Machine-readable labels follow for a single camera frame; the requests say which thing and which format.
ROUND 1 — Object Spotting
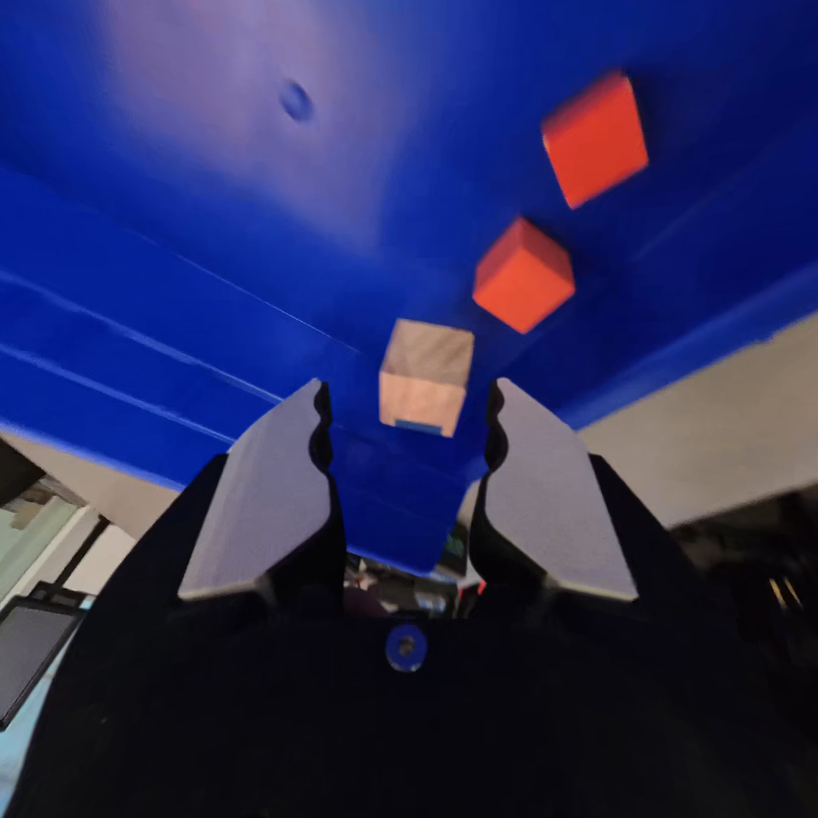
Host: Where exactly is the dark monitor screen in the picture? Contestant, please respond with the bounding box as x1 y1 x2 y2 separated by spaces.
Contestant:
0 582 87 731

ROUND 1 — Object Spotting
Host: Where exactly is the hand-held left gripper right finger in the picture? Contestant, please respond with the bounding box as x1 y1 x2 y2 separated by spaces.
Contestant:
469 377 640 603

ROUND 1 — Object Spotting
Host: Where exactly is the blue plastic bin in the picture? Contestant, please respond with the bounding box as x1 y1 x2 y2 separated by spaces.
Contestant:
0 0 818 574

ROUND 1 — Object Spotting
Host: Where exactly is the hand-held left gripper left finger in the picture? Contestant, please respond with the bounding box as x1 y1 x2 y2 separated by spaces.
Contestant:
178 378 346 603

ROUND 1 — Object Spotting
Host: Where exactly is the red cube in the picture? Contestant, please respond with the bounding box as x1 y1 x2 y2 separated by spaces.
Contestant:
541 70 650 210
472 216 576 335

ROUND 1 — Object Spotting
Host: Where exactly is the natural wooden cube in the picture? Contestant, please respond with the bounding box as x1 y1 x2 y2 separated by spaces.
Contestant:
378 318 475 439

